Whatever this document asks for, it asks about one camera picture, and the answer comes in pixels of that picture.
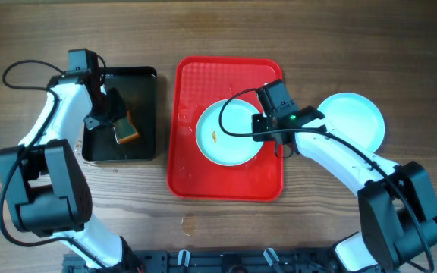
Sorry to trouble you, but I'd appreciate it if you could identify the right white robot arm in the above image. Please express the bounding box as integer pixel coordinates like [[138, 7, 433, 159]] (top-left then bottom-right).
[[253, 80, 437, 272]]

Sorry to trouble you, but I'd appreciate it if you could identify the left black cable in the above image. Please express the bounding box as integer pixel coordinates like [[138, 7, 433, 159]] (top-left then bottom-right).
[[0, 55, 108, 271]]

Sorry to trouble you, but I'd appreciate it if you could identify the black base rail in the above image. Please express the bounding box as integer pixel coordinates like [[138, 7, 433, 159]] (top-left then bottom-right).
[[62, 246, 356, 273]]

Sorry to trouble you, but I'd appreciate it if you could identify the red plastic tray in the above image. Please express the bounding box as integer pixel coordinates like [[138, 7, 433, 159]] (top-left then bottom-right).
[[167, 56, 284, 202]]

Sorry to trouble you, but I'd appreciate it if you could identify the light blue plate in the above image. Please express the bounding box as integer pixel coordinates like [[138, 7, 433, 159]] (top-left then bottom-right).
[[318, 93, 385, 153], [196, 99, 263, 167]]

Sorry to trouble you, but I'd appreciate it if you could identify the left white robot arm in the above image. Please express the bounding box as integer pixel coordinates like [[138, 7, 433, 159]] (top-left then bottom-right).
[[0, 49, 141, 272]]

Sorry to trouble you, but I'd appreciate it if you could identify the orange green sponge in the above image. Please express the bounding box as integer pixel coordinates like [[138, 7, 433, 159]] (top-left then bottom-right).
[[113, 111, 140, 144]]

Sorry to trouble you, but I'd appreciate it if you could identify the right black cable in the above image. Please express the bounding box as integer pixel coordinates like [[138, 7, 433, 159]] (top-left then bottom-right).
[[218, 87, 435, 273]]

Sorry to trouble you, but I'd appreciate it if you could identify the black water basin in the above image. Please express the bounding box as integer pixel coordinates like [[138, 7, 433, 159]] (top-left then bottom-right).
[[81, 66, 157, 162]]

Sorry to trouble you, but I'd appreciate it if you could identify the black cable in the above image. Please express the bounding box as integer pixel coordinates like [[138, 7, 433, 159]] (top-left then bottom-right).
[[0, 55, 108, 271], [218, 87, 435, 273]]

